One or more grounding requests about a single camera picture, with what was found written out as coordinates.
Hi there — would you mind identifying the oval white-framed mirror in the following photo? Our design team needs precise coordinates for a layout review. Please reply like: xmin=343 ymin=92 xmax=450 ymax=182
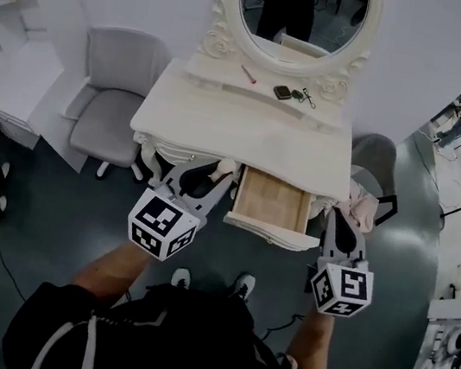
xmin=211 ymin=0 xmax=385 ymax=90

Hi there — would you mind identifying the black eyelash curler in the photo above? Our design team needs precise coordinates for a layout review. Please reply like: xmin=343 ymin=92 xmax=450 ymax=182
xmin=298 ymin=86 xmax=320 ymax=111

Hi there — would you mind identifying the person's left forearm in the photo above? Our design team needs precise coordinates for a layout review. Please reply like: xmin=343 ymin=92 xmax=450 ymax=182
xmin=67 ymin=235 xmax=160 ymax=314

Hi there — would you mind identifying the red makeup pencil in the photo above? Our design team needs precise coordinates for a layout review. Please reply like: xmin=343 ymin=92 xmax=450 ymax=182
xmin=237 ymin=64 xmax=261 ymax=86

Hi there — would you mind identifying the pink cloth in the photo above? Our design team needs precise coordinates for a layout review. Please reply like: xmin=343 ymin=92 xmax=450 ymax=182
xmin=333 ymin=178 xmax=383 ymax=236

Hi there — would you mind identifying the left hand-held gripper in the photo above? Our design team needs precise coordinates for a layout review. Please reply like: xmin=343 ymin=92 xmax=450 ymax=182
xmin=122 ymin=143 xmax=238 ymax=273

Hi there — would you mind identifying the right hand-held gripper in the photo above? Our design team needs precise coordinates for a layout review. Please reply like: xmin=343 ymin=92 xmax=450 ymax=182
xmin=306 ymin=205 xmax=387 ymax=322

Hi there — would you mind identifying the person's right forearm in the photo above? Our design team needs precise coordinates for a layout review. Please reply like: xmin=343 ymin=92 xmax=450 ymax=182
xmin=284 ymin=306 xmax=340 ymax=369

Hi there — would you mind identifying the cream white vanity table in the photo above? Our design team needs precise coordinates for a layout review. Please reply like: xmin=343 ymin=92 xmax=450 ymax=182
xmin=119 ymin=0 xmax=380 ymax=226

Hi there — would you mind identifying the white low cabinet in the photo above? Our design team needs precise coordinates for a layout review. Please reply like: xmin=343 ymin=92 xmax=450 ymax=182
xmin=0 ymin=33 xmax=70 ymax=161

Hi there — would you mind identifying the wooden vanity drawer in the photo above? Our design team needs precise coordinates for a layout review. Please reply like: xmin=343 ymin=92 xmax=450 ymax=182
xmin=220 ymin=162 xmax=331 ymax=256

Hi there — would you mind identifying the black makeup compact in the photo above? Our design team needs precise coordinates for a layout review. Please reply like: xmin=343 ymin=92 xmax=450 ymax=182
xmin=271 ymin=82 xmax=294 ymax=103

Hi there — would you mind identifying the person's white shoe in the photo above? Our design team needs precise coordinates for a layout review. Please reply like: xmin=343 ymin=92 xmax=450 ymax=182
xmin=168 ymin=265 xmax=193 ymax=291
xmin=230 ymin=270 xmax=258 ymax=303

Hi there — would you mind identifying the grey upholstered swivel chair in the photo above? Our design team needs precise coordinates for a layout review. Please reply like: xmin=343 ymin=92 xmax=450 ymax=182
xmin=54 ymin=21 xmax=176 ymax=189

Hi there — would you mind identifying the person's black jacket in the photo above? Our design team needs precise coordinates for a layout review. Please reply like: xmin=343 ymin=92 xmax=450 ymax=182
xmin=0 ymin=259 xmax=352 ymax=369

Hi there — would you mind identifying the black floor cable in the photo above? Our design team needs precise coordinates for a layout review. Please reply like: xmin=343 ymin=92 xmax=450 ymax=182
xmin=0 ymin=221 xmax=39 ymax=303

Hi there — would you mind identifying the person's left white shoe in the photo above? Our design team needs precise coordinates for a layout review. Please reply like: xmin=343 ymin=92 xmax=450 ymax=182
xmin=168 ymin=265 xmax=193 ymax=291

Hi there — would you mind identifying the person's right white shoe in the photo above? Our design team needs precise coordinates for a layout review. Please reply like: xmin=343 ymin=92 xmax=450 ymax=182
xmin=230 ymin=270 xmax=258 ymax=303

